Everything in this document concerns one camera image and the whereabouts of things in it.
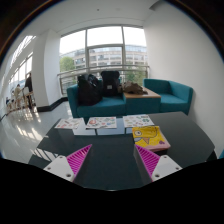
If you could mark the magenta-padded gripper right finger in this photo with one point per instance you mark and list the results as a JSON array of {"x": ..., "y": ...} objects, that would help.
[{"x": 163, "y": 166}]

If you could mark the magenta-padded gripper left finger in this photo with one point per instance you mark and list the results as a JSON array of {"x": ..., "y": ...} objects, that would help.
[{"x": 61, "y": 166}]

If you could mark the orange and pink printed towel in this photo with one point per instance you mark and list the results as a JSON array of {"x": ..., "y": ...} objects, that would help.
[{"x": 150, "y": 137}]

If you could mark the printed sticker sheet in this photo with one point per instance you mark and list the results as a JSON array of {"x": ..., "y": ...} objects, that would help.
[
  {"x": 68, "y": 123},
  {"x": 101, "y": 122},
  {"x": 138, "y": 120}
]

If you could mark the wooden-topped teal side table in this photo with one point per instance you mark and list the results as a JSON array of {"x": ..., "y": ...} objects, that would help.
[{"x": 141, "y": 104}]

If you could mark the teal armchair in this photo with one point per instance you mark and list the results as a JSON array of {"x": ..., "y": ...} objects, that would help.
[{"x": 176, "y": 96}]

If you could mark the teal two-seat sofa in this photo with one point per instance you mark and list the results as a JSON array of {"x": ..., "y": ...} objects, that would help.
[{"x": 103, "y": 107}]

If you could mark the group of wooden chairs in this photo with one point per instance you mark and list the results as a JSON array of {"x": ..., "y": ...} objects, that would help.
[{"x": 15, "y": 101}]

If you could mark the large black backpack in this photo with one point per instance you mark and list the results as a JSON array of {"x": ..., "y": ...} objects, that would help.
[{"x": 88, "y": 90}]

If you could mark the brown jacket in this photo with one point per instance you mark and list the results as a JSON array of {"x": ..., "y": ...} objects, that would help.
[{"x": 133, "y": 87}]

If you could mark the person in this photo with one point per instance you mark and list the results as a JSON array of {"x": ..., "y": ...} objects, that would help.
[
  {"x": 29, "y": 83},
  {"x": 17, "y": 93}
]

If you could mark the metal window railing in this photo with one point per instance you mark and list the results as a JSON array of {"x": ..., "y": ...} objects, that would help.
[{"x": 68, "y": 75}]

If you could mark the small black backpack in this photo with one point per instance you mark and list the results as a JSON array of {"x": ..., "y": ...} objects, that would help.
[{"x": 110, "y": 83}]

